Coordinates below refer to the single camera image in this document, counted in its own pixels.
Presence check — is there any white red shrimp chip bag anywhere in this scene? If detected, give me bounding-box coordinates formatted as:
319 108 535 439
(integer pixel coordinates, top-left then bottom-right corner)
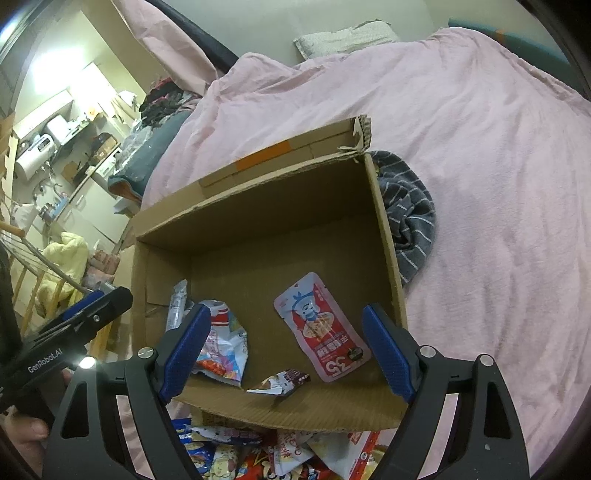
191 300 249 388

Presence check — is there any pink red snack pouch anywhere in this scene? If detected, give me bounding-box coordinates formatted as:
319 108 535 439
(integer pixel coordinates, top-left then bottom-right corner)
273 272 372 383

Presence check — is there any blue snack bag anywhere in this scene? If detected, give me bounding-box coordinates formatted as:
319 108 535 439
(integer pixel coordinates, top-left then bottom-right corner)
171 418 216 479

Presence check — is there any small brown white candy wrapper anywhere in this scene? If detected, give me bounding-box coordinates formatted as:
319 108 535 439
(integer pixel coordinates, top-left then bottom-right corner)
247 369 311 397

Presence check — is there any red cartoon snack bag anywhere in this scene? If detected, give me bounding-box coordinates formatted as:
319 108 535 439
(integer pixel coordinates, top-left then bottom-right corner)
235 448 335 480

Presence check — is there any left hand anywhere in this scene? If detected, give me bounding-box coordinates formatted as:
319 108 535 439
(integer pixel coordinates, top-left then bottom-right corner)
4 368 75 476

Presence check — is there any wooden drying rack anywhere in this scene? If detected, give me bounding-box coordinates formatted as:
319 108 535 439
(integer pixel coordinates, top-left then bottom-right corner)
1 222 120 337

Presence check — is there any dark striped cloth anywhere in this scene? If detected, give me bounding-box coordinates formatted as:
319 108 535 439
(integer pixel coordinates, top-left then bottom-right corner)
370 150 437 286

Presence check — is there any brown cardboard box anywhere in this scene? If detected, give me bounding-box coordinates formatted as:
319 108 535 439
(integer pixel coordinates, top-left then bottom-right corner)
131 115 407 432

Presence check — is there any white water heater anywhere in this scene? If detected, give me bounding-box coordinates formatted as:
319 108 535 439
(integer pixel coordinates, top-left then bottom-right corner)
15 134 56 182

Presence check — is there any pink duvet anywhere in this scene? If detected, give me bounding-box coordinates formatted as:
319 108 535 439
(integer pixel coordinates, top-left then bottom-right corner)
116 1 590 474

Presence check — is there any pile of clothes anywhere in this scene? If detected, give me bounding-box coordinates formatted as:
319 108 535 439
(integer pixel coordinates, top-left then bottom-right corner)
107 78 202 205

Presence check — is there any grey pillow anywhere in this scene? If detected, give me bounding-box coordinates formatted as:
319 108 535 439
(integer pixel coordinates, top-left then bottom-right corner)
294 19 400 60

